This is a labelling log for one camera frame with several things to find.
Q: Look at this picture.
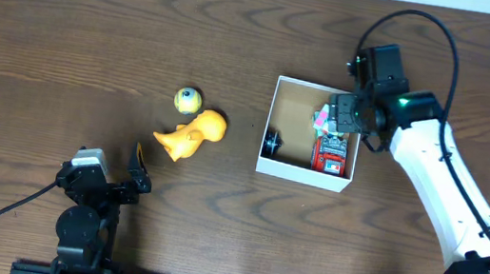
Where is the black round knob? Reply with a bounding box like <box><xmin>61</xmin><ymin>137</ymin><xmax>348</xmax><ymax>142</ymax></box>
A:
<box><xmin>261</xmin><ymin>129</ymin><xmax>283</xmax><ymax>158</ymax></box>

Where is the multicolour puzzle cube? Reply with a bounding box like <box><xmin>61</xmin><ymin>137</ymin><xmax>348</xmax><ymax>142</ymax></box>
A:
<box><xmin>312</xmin><ymin>104</ymin><xmax>343</xmax><ymax>138</ymax></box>

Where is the white open cardboard box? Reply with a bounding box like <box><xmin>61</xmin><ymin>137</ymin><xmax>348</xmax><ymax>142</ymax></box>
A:
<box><xmin>256</xmin><ymin>76</ymin><xmax>361</xmax><ymax>192</ymax></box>

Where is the orange toy dinosaur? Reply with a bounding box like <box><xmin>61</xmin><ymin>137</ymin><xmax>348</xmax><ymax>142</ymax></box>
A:
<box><xmin>153</xmin><ymin>109</ymin><xmax>227</xmax><ymax>162</ymax></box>

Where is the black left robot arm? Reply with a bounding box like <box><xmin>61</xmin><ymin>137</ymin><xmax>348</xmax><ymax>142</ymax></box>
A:
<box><xmin>55</xmin><ymin>144</ymin><xmax>152</xmax><ymax>271</ymax></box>

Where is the red grey toy truck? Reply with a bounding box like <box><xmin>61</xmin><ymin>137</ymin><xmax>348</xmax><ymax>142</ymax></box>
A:
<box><xmin>310</xmin><ymin>135</ymin><xmax>348</xmax><ymax>177</ymax></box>

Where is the yellow grey ball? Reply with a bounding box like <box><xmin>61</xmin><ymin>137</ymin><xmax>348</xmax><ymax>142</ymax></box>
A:
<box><xmin>174</xmin><ymin>87</ymin><xmax>203</xmax><ymax>115</ymax></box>

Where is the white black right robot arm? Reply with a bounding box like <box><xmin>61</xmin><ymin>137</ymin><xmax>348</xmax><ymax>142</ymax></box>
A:
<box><xmin>329</xmin><ymin>88</ymin><xmax>490</xmax><ymax>274</ymax></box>

